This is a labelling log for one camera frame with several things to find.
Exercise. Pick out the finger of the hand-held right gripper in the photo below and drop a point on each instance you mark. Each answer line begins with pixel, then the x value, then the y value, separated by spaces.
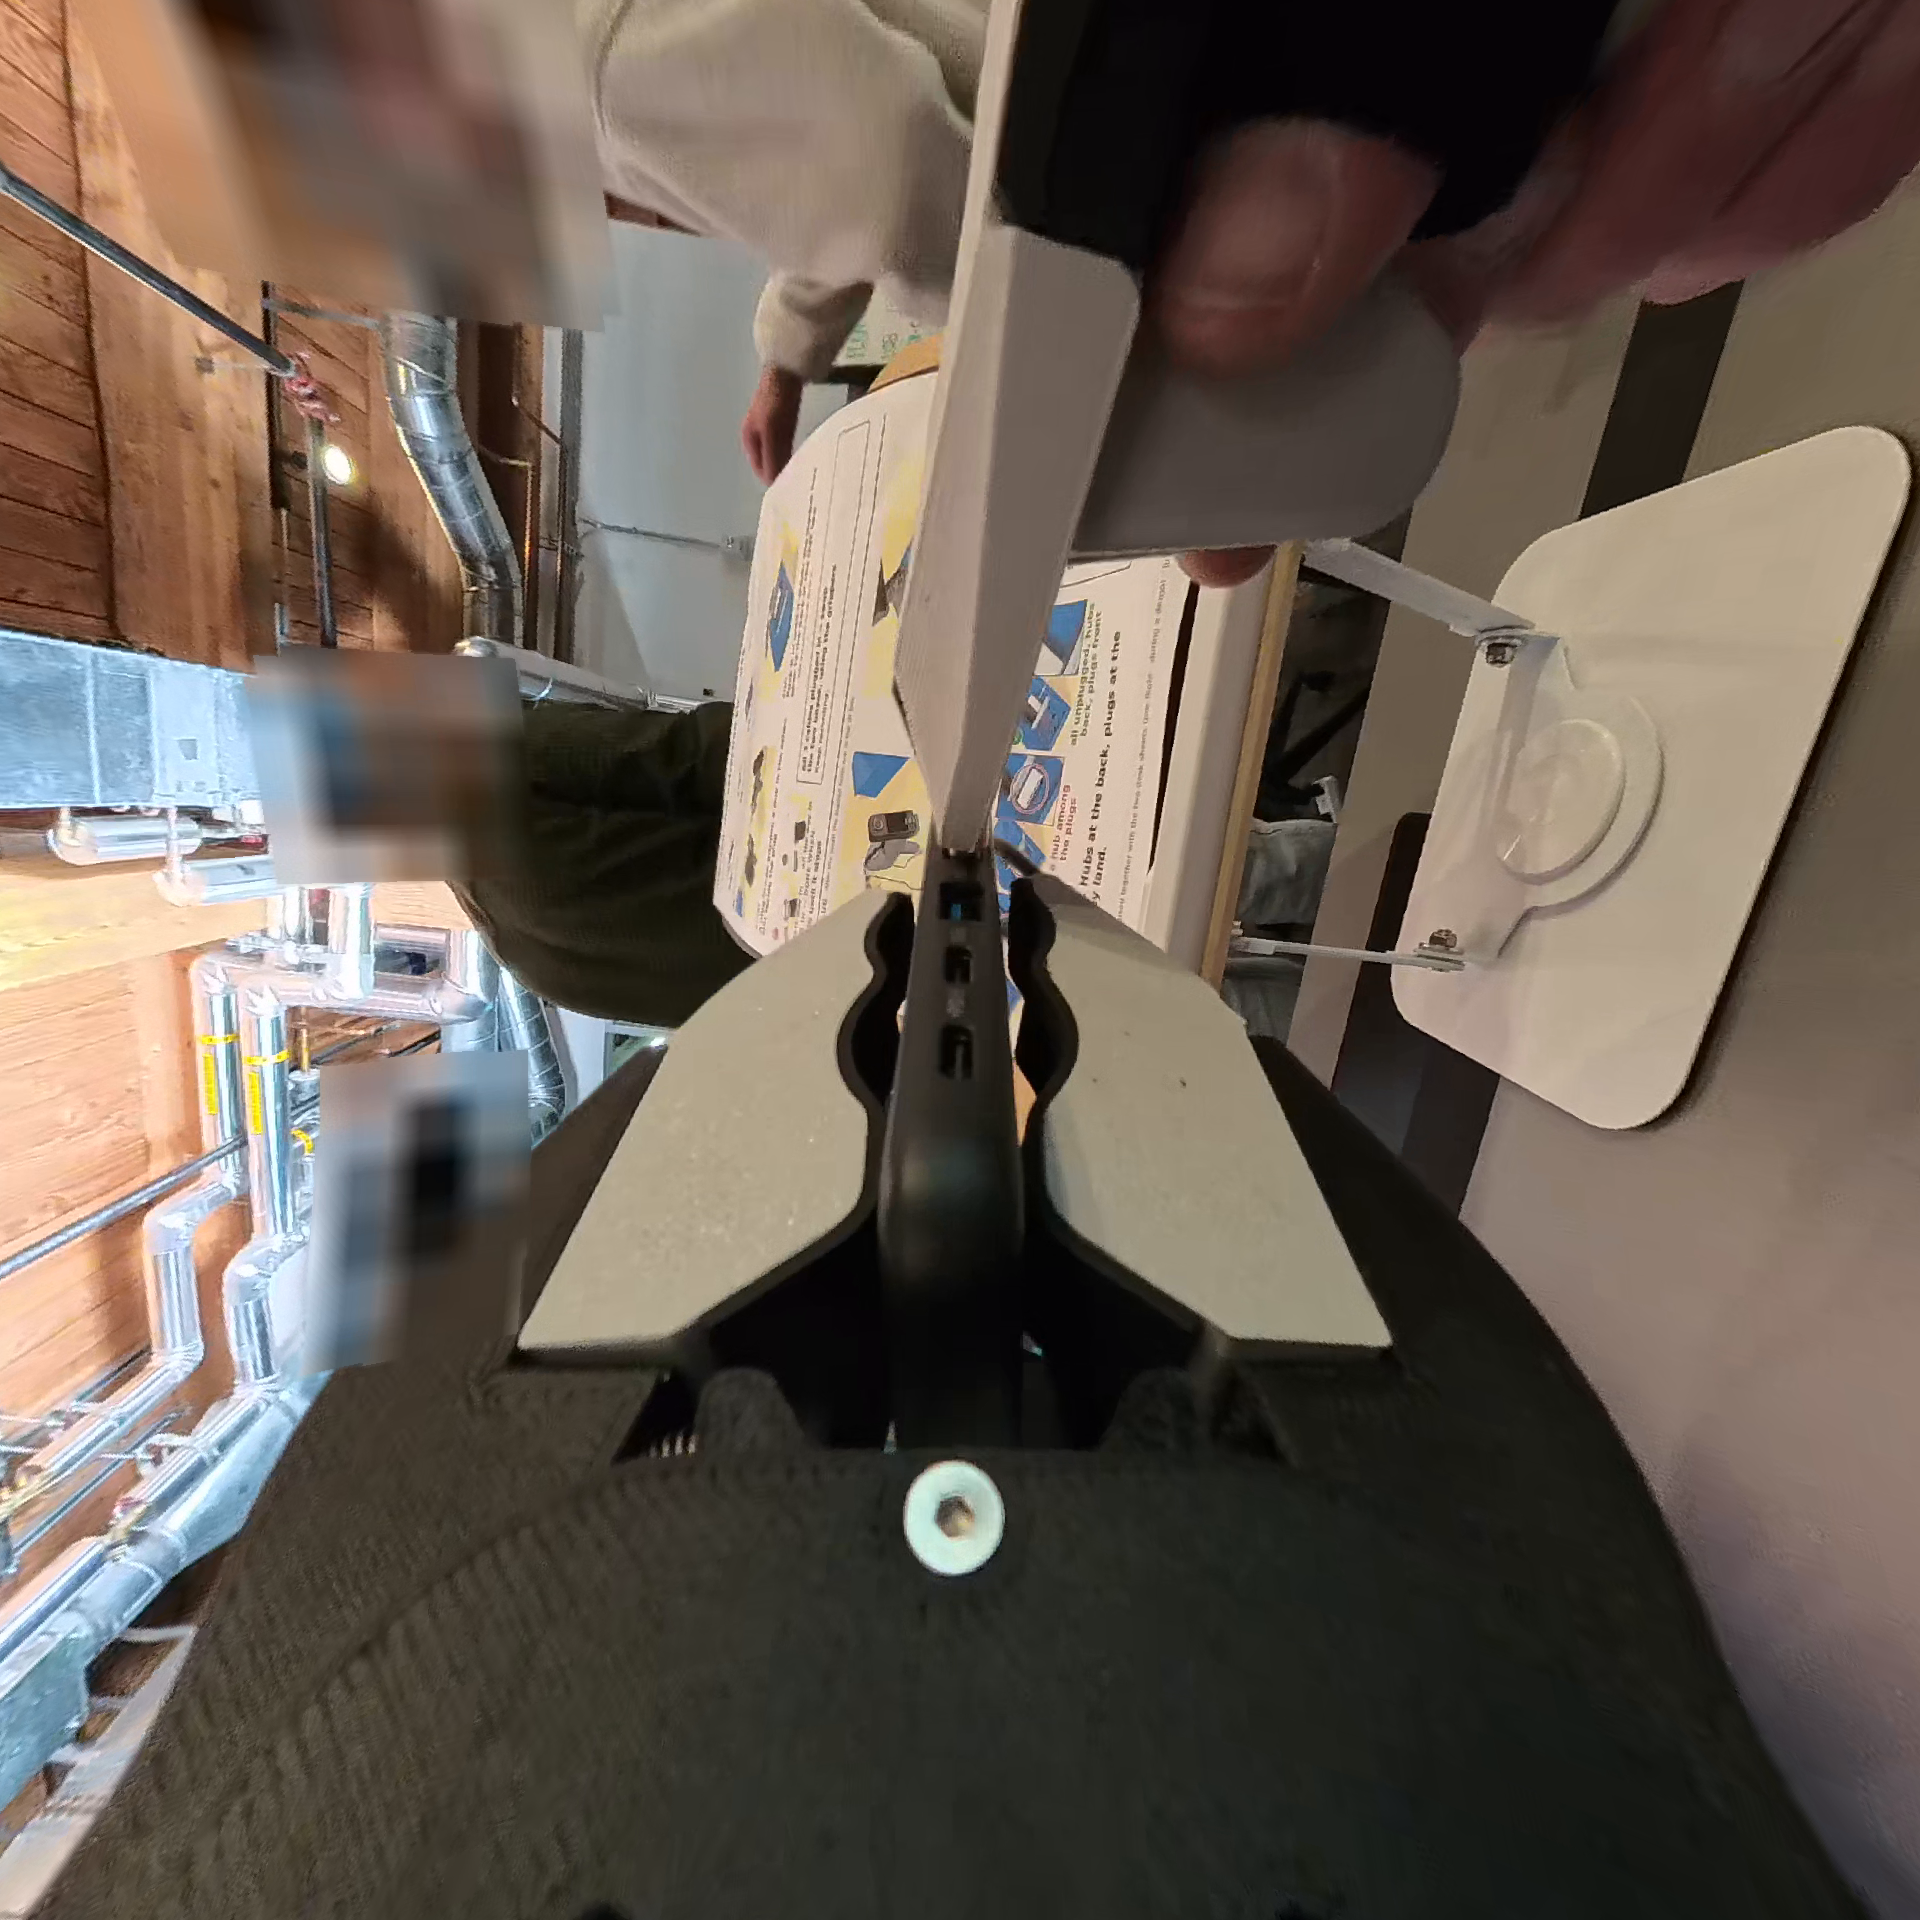
pixel 1007 480

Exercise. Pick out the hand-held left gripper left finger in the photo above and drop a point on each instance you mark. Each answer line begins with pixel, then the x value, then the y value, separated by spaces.
pixel 706 1201

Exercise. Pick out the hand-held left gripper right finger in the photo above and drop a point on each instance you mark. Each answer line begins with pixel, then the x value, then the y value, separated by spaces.
pixel 1217 1201

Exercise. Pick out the slim black usb hub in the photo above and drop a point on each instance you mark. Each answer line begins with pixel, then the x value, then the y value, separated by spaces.
pixel 956 1201

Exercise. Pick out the person's right hand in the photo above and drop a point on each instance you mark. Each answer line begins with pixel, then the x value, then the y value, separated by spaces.
pixel 1711 150

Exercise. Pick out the printed instruction sheet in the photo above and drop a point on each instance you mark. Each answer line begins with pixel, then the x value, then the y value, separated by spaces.
pixel 812 660

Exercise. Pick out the instruction sheet on stand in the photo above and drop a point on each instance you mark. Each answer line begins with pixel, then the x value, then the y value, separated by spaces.
pixel 1246 750

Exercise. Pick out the white stand base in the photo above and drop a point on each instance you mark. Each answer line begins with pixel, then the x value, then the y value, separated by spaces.
pixel 1711 750

